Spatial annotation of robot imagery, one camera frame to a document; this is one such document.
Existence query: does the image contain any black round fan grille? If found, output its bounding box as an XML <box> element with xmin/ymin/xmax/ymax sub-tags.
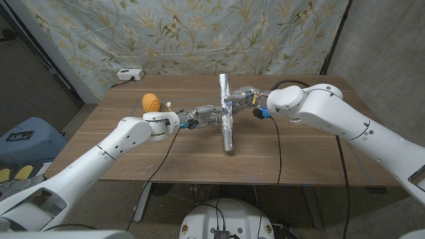
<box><xmin>151</xmin><ymin>183</ymin><xmax>174</xmax><ymax>197</ymax></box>

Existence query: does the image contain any black power strip cord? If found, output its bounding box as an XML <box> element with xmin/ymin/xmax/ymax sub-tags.
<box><xmin>110</xmin><ymin>76</ymin><xmax>136</xmax><ymax>90</ymax></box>

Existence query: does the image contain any aluminum foil roll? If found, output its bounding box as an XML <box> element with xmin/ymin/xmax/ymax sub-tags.
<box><xmin>218</xmin><ymin>73</ymin><xmax>235</xmax><ymax>153</ymax></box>

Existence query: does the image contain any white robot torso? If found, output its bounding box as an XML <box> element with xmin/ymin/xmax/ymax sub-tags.
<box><xmin>179</xmin><ymin>198</ymin><xmax>276</xmax><ymax>239</ymax></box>

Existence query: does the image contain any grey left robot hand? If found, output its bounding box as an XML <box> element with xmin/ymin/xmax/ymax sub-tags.
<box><xmin>177</xmin><ymin>104</ymin><xmax>226</xmax><ymax>129</ymax></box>

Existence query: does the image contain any grey table leg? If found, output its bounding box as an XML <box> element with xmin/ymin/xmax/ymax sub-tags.
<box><xmin>301</xmin><ymin>185</ymin><xmax>323</xmax><ymax>229</ymax></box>
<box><xmin>134</xmin><ymin>182</ymin><xmax>153</xmax><ymax>222</ymax></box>

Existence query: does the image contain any yellow toy pineapple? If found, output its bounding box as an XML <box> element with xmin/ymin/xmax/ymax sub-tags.
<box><xmin>141</xmin><ymin>92</ymin><xmax>161</xmax><ymax>114</ymax></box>

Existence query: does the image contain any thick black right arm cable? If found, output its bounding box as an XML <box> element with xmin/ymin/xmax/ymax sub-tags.
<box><xmin>270</xmin><ymin>79</ymin><xmax>352</xmax><ymax>239</ymax></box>

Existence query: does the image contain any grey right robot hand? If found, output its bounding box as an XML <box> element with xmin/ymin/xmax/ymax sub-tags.
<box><xmin>227</xmin><ymin>85</ymin><xmax>272</xmax><ymax>116</ymax></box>

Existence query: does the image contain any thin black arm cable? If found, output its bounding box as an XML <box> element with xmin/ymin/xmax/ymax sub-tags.
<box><xmin>270</xmin><ymin>116</ymin><xmax>283</xmax><ymax>187</ymax></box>
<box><xmin>42</xmin><ymin>127</ymin><xmax>182</xmax><ymax>232</ymax></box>

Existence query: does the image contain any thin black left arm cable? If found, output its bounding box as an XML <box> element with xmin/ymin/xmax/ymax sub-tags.
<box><xmin>42</xmin><ymin>127</ymin><xmax>182</xmax><ymax>232</ymax></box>

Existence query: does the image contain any grey sneaker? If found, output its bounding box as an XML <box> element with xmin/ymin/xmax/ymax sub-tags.
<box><xmin>0</xmin><ymin>175</ymin><xmax>46</xmax><ymax>202</ymax></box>

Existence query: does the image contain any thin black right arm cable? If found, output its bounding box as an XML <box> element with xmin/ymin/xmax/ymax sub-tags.
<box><xmin>270</xmin><ymin>116</ymin><xmax>283</xmax><ymax>187</ymax></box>

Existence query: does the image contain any black backdrop pole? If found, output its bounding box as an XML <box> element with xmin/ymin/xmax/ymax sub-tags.
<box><xmin>319</xmin><ymin>0</ymin><xmax>353</xmax><ymax>76</ymax></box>

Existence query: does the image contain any floral backdrop cloth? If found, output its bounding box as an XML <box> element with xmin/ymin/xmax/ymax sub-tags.
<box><xmin>19</xmin><ymin>0</ymin><xmax>349</xmax><ymax>100</ymax></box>

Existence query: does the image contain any black yellow foot pedal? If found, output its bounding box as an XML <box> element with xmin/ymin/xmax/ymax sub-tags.
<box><xmin>0</xmin><ymin>164</ymin><xmax>43</xmax><ymax>183</ymax></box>

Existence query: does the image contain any white power strip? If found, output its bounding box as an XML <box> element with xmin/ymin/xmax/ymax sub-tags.
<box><xmin>116</xmin><ymin>68</ymin><xmax>145</xmax><ymax>82</ymax></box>

